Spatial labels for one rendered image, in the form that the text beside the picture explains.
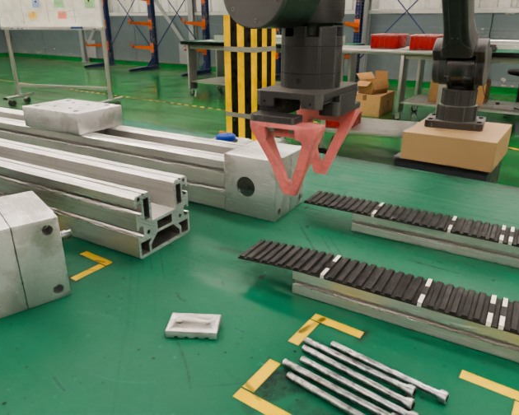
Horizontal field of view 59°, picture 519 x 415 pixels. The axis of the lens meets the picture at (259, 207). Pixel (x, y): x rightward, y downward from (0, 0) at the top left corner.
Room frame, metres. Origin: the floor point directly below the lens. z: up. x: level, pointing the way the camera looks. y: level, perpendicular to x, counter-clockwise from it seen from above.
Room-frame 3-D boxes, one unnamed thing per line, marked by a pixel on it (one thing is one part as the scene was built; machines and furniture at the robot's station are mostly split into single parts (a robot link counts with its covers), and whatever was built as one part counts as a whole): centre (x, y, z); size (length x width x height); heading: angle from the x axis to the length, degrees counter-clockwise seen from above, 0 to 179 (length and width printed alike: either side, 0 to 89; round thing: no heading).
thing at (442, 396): (0.31, -0.11, 0.78); 0.11 x 0.01 x 0.01; 50
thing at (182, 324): (0.38, 0.06, 0.78); 0.05 x 0.03 x 0.01; 86
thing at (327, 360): (0.31, -0.08, 0.78); 0.11 x 0.01 x 0.01; 48
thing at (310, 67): (0.46, -0.05, 1.02); 0.10 x 0.07 x 0.07; 151
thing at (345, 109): (0.48, -0.06, 0.95); 0.07 x 0.07 x 0.09; 61
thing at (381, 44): (3.75, -0.95, 0.50); 1.03 x 0.55 x 1.01; 67
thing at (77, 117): (0.93, 0.37, 0.87); 0.16 x 0.11 x 0.07; 59
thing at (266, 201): (0.71, -0.02, 0.83); 0.12 x 0.09 x 0.10; 149
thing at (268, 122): (0.43, -0.04, 0.95); 0.07 x 0.07 x 0.09; 61
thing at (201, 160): (0.93, 0.37, 0.82); 0.80 x 0.10 x 0.09; 59
